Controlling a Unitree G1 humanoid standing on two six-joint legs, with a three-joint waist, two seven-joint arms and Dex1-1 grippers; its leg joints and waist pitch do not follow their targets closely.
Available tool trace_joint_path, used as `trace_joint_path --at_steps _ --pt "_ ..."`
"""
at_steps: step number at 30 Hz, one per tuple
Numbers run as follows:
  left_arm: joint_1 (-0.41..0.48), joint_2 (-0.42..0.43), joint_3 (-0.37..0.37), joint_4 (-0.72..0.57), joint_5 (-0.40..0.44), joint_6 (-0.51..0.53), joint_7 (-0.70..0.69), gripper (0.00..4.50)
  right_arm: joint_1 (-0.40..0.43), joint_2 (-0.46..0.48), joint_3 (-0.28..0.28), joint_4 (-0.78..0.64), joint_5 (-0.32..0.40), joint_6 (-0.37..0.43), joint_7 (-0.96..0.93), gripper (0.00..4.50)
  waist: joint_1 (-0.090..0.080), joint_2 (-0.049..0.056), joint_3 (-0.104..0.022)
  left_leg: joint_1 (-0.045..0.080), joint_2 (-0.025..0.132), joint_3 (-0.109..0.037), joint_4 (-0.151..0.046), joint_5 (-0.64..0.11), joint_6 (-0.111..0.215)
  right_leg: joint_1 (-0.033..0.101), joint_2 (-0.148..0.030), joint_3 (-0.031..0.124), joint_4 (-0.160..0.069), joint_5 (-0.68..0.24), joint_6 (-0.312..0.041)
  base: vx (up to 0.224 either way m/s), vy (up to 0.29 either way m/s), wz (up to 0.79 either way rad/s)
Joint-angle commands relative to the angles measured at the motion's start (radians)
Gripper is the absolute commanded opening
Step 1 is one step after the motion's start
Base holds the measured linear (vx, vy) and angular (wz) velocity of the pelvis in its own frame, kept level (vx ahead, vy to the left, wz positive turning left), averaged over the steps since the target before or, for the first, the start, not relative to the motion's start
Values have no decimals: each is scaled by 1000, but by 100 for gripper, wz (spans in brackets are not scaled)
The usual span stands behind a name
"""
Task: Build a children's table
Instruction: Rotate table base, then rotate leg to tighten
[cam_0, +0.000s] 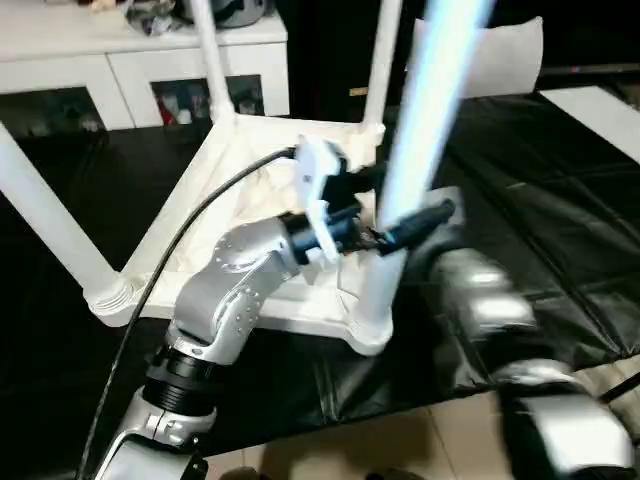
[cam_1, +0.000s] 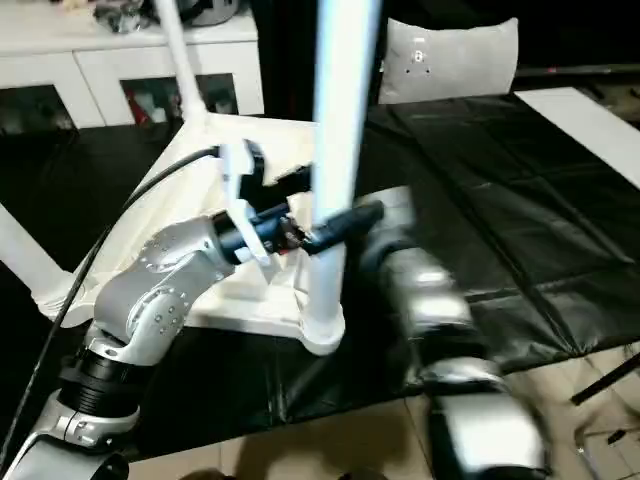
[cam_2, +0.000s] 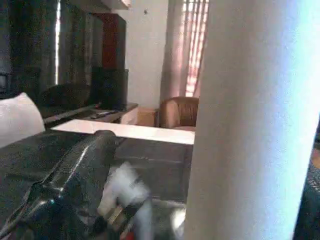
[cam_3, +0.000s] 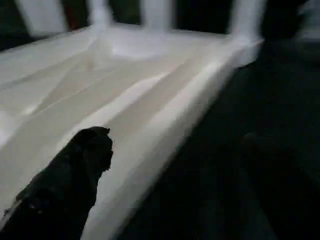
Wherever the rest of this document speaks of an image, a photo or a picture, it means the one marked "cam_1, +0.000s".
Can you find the white plastic table leg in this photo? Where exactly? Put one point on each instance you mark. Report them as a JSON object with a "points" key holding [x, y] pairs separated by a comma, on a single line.
{"points": [[30, 255], [340, 100], [182, 65]]}

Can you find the white plastic table top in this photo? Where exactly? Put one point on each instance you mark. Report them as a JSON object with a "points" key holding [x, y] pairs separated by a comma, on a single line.
{"points": [[200, 165]]}

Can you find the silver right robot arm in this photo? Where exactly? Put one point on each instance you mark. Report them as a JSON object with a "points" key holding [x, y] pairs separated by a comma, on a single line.
{"points": [[440, 310]]}

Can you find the black work mat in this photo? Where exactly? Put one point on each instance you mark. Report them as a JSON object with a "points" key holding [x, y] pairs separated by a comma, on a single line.
{"points": [[475, 200]]}

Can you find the black cabinet with gold label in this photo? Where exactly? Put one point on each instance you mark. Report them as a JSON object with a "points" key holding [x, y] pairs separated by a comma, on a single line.
{"points": [[290, 50]]}

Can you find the round grey appliance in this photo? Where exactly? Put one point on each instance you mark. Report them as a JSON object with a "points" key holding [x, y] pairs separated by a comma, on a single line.
{"points": [[210, 10]]}

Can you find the grey cushion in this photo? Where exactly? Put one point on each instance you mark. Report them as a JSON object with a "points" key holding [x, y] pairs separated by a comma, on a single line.
{"points": [[450, 60]]}

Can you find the white sideboard with glass doors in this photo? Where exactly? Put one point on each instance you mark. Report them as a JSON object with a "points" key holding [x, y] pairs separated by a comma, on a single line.
{"points": [[100, 60]]}

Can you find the bag of black parts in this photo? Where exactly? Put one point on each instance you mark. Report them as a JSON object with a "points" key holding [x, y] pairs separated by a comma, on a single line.
{"points": [[120, 15]]}

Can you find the white flat panel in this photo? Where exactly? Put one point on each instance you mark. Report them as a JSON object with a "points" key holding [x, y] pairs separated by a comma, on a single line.
{"points": [[585, 125]]}

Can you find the black bar with red light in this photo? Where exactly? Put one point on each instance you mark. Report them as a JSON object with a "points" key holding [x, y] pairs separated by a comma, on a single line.
{"points": [[575, 69]]}

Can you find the black metal rod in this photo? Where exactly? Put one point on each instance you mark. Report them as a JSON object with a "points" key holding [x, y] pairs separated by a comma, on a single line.
{"points": [[605, 382]]}

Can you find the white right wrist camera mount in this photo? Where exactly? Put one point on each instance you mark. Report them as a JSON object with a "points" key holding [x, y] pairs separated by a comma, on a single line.
{"points": [[397, 210]]}

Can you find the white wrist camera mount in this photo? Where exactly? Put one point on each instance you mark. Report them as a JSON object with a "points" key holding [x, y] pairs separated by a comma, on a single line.
{"points": [[235, 165], [397, 210]]}

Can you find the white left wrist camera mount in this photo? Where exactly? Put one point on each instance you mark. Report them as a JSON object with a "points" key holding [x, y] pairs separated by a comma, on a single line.
{"points": [[235, 165]]}

